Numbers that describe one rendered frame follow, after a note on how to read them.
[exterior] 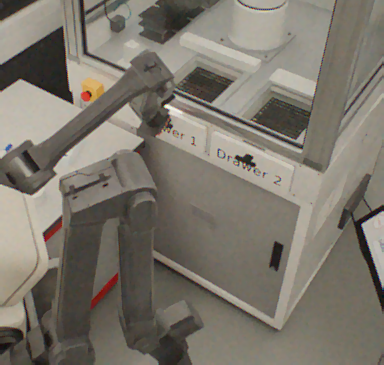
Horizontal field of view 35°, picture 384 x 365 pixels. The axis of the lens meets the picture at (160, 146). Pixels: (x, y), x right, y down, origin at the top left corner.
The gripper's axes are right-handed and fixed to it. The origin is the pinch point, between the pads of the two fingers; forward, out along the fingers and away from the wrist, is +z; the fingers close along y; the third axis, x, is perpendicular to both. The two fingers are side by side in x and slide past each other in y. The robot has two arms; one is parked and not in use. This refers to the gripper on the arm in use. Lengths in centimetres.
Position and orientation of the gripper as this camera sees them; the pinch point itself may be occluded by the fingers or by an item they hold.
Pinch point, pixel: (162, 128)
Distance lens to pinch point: 204.0
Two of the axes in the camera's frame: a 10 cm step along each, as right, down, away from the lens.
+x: -8.3, -3.9, 4.0
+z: 3.0, 3.0, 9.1
